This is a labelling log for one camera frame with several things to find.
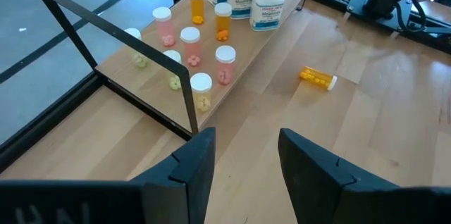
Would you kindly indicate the small white ball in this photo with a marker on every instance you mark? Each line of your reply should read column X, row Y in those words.
column 190, row 35

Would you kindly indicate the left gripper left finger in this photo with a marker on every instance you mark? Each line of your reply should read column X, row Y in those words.
column 183, row 188

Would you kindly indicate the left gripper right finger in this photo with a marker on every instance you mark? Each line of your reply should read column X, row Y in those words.
column 310, row 181

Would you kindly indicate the pink pill bottle white cap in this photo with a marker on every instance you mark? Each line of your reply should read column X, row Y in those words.
column 225, row 54
column 162, row 13

